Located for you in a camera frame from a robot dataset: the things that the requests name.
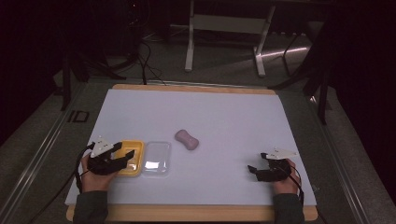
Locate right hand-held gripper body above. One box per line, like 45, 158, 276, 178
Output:
255, 147, 299, 183

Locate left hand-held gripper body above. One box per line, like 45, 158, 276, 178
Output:
86, 135, 120, 175

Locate yellow soap box base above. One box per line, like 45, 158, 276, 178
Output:
115, 139, 146, 177

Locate clear soap box lid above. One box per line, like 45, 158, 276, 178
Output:
141, 141, 172, 178

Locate pink soap bar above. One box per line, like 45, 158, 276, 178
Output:
174, 129, 200, 152

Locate person's right hand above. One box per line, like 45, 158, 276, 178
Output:
273, 158, 302, 196

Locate person's left hand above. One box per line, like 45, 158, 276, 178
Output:
80, 154, 120, 193

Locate white table mat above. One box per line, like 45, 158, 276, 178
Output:
64, 89, 318, 207

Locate black stand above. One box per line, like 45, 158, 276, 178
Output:
55, 46, 127, 112

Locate white metal stand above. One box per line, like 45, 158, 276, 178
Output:
184, 0, 276, 78

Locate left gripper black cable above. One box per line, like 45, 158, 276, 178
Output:
27, 142, 96, 224

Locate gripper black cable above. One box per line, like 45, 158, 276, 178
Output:
279, 164, 305, 206
27, 142, 96, 224

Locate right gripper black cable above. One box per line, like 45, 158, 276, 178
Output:
279, 164, 305, 206

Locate black floor cables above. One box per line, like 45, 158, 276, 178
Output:
125, 0, 167, 86

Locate black metal frame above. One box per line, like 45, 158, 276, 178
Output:
268, 21, 332, 126

